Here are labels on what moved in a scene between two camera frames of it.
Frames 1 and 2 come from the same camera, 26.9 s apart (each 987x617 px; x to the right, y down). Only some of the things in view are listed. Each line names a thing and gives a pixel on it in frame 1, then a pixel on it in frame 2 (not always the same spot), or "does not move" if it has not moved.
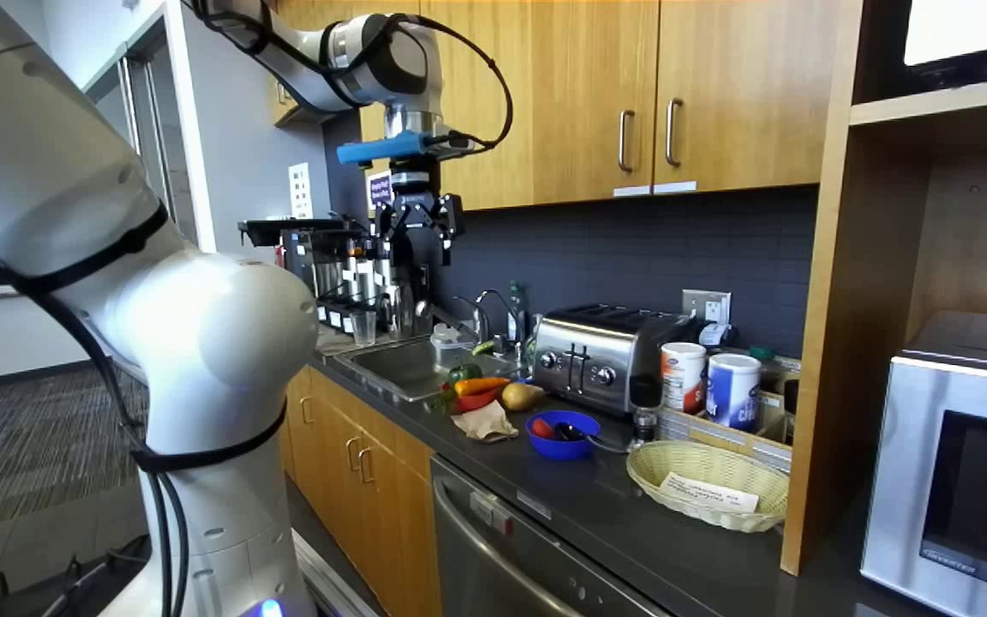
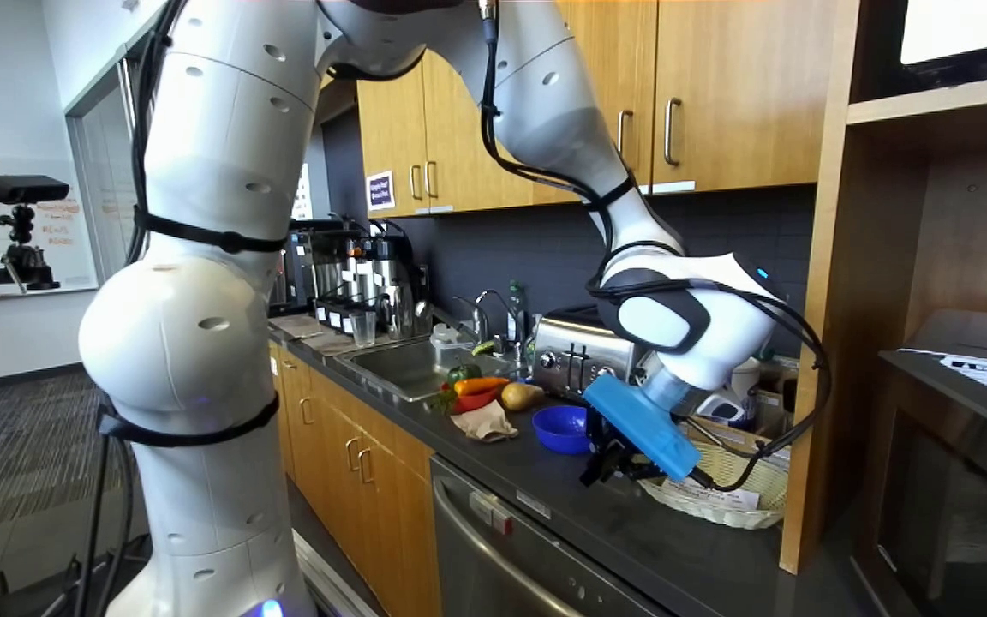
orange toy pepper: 476,387 does not move
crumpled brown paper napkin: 486,418 does not move
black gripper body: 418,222 to 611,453
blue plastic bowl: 563,434 does not move
